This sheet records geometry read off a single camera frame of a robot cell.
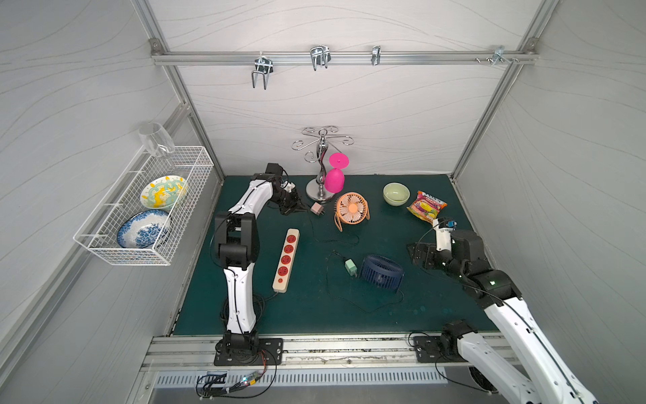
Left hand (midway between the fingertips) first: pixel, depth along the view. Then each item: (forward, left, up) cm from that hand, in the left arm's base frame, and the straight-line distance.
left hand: (309, 206), depth 96 cm
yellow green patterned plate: (-13, +39, +23) cm, 47 cm away
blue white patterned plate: (-26, +39, +22) cm, 52 cm away
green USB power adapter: (-21, -16, -8) cm, 28 cm away
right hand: (-20, -37, +8) cm, 43 cm away
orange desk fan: (+1, -16, -3) cm, 17 cm away
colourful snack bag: (+6, -49, -7) cm, 50 cm away
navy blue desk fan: (-26, -26, 0) cm, 37 cm away
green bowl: (+15, -37, -8) cm, 41 cm away
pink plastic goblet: (+10, -10, +6) cm, 15 cm away
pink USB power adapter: (+5, -3, -8) cm, 10 cm away
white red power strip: (-17, +7, -8) cm, 21 cm away
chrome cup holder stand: (+18, -1, -9) cm, 20 cm away
